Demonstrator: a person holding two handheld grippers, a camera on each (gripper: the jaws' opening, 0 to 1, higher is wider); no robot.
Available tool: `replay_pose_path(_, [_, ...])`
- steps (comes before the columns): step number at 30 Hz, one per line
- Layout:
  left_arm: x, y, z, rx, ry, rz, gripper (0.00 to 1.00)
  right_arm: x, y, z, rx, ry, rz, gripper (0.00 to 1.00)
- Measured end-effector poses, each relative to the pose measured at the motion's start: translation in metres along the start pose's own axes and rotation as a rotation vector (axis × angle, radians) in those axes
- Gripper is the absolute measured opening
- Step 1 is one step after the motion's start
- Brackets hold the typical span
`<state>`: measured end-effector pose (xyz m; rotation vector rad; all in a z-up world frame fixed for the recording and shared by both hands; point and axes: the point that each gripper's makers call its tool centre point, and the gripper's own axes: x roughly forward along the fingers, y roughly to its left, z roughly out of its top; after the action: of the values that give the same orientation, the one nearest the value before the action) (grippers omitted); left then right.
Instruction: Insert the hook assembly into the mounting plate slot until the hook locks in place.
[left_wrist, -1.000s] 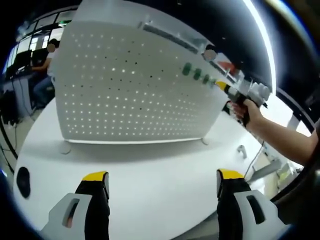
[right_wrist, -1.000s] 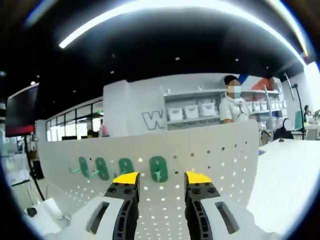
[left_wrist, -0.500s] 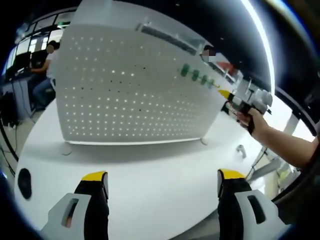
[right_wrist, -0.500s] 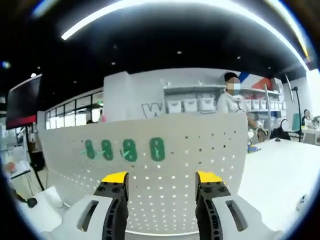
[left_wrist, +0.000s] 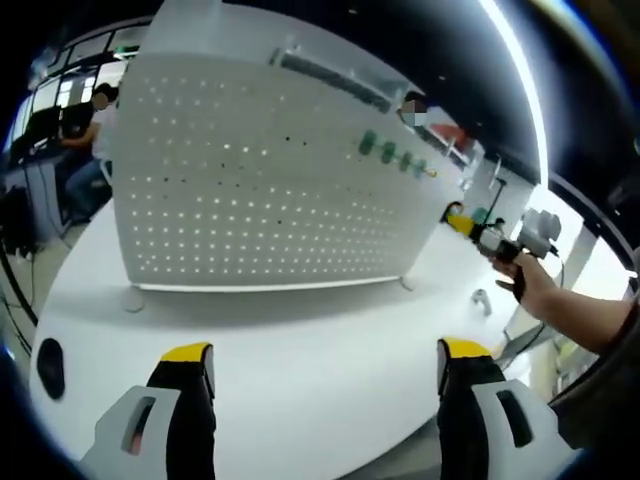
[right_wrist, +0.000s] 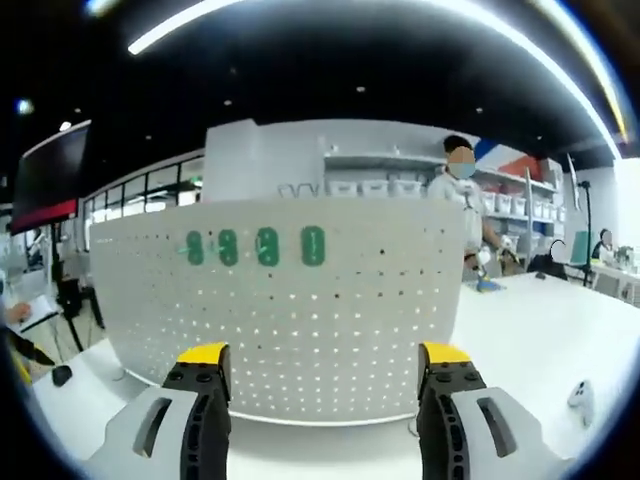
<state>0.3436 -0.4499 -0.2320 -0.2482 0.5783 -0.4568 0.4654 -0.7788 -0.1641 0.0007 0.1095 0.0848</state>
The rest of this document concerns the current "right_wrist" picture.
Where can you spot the long ceiling light strip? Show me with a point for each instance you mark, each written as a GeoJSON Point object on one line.
{"type": "Point", "coordinates": [591, 64]}
{"type": "Point", "coordinates": [150, 39]}

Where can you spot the black monitor screen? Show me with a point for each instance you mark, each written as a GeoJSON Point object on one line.
{"type": "Point", "coordinates": [50, 175]}

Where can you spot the blue cloth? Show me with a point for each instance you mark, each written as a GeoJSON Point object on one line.
{"type": "Point", "coordinates": [492, 286]}

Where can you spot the green chair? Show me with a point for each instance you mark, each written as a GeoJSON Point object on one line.
{"type": "Point", "coordinates": [580, 247]}

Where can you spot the grey metal shelf rack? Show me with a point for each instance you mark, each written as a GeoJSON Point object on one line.
{"type": "Point", "coordinates": [380, 160]}

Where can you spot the white paper pad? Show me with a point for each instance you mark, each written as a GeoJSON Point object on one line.
{"type": "Point", "coordinates": [42, 312]}

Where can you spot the black monitor stand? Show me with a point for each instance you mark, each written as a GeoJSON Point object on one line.
{"type": "Point", "coordinates": [62, 300]}

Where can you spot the green hook assembly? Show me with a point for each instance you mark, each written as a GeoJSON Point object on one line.
{"type": "Point", "coordinates": [267, 246]}
{"type": "Point", "coordinates": [228, 247]}
{"type": "Point", "coordinates": [313, 246]}
{"type": "Point", "coordinates": [194, 247]}

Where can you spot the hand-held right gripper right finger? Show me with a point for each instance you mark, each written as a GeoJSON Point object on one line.
{"type": "Point", "coordinates": [440, 400]}

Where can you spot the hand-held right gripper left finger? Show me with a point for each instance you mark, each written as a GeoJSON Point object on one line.
{"type": "Point", "coordinates": [205, 400]}

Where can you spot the white handheld controller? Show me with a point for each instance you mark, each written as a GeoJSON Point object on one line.
{"type": "Point", "coordinates": [582, 400]}

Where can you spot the black tripod stand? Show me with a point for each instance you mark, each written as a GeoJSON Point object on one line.
{"type": "Point", "coordinates": [588, 225]}

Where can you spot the glass partition windows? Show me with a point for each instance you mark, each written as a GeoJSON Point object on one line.
{"type": "Point", "coordinates": [145, 187]}

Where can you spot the row of white bins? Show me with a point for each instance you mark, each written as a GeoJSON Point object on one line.
{"type": "Point", "coordinates": [520, 205]}

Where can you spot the white perforated mounting plate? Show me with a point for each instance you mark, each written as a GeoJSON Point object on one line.
{"type": "Point", "coordinates": [350, 310]}

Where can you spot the small black oval object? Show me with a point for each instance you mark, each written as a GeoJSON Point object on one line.
{"type": "Point", "coordinates": [62, 375]}

